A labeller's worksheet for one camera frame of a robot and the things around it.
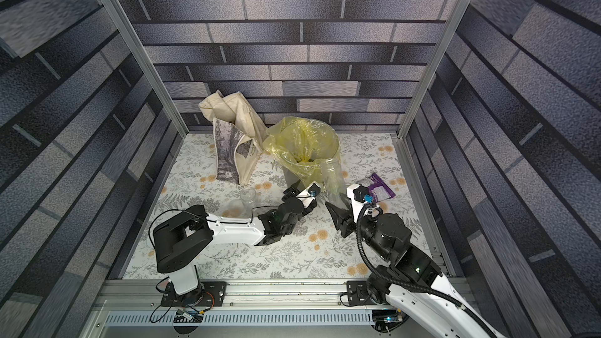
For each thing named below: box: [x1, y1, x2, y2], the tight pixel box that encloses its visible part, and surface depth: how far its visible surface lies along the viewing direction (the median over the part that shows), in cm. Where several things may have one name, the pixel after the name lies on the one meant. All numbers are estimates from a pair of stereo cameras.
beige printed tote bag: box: [197, 90, 268, 186], surface depth 101 cm
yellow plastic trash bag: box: [262, 115, 341, 184], surface depth 90 cm
